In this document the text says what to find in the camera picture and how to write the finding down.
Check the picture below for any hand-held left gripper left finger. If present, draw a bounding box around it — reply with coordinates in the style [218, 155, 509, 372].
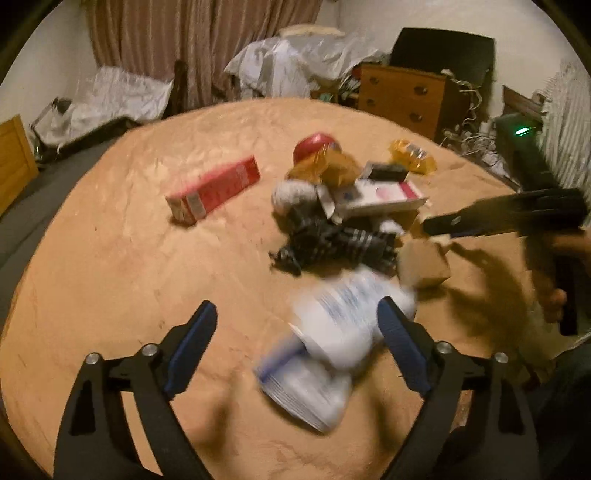
[53, 300, 218, 480]

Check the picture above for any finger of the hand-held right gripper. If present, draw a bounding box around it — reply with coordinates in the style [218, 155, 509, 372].
[422, 193, 528, 240]

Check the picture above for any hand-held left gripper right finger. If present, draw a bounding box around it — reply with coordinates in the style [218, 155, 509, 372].
[376, 296, 541, 480]

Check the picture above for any brown cardboard box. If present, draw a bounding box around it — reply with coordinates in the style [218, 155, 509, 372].
[398, 240, 452, 289]

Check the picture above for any white and blue plastic packet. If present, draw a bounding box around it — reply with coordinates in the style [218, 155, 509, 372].
[255, 268, 419, 433]

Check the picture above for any person's right hand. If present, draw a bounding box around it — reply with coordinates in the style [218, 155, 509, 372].
[538, 276, 568, 324]

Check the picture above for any striped grey curtain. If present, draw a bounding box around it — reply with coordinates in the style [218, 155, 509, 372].
[538, 59, 591, 197]

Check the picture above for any yellow snack packet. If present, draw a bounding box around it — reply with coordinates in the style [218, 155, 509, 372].
[389, 139, 437, 175]

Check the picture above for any small black box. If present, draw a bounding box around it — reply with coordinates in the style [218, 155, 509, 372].
[362, 161, 409, 183]

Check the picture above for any white and pink carton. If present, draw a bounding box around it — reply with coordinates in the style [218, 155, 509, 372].
[318, 179, 430, 224]

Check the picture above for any black plaid cloth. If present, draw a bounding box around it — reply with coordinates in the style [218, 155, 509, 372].
[270, 205, 400, 278]

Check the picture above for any wooden dresser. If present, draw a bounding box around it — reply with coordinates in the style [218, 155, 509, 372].
[358, 64, 459, 142]

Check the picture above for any black screen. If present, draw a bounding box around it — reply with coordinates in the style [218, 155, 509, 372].
[390, 28, 496, 121]

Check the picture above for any brown crumpled paper bag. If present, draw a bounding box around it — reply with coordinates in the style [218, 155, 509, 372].
[286, 150, 363, 188]

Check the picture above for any red rectangular carton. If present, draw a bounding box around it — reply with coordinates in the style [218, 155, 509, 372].
[165, 155, 262, 226]

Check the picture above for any red round container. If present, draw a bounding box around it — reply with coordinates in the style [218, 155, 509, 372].
[294, 133, 343, 164]

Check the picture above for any grey fuzzy sock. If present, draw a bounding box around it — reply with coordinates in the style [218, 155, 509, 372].
[271, 180, 319, 215]

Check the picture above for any grey bed sheet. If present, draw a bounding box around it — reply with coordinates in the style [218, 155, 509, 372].
[0, 134, 123, 324]

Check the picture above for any black open suitcase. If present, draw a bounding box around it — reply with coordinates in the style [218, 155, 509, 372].
[31, 116, 145, 163]

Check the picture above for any large silver cover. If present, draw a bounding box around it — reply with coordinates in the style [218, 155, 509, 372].
[225, 31, 389, 100]

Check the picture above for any wooden headboard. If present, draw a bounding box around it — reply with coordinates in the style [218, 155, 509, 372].
[0, 115, 41, 217]

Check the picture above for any small silver cover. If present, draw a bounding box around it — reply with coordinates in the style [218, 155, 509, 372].
[44, 66, 175, 139]

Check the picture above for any brown curtain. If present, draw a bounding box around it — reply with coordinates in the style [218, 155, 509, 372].
[85, 0, 324, 114]

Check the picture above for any tangle of white cables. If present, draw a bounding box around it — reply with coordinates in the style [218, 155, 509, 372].
[436, 69, 511, 172]

